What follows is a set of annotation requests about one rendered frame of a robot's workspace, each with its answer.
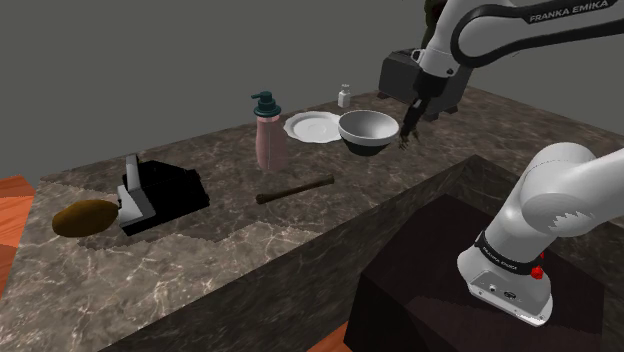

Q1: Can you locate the black and grey box appliance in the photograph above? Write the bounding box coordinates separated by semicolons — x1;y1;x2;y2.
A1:
116;153;212;237

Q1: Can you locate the dark brown wooden stick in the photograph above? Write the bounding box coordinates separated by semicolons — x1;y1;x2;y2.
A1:
255;174;337;205

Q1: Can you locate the dark robot stand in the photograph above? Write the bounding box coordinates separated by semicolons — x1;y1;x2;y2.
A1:
343;193;607;352

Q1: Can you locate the white scalloped plate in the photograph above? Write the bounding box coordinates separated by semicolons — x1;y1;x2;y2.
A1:
283;110;345;145

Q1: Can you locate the pink soap dispenser teal pump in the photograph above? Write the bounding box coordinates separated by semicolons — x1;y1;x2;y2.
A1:
250;90;289;172

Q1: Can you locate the white bowl with black outside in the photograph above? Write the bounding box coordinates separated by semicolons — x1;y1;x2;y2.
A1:
337;109;401;158

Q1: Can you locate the brown potato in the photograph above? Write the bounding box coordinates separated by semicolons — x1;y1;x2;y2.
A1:
51;198;121;239

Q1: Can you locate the dark grey kitchen appliance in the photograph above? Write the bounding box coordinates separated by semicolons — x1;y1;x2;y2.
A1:
378;48;473;123

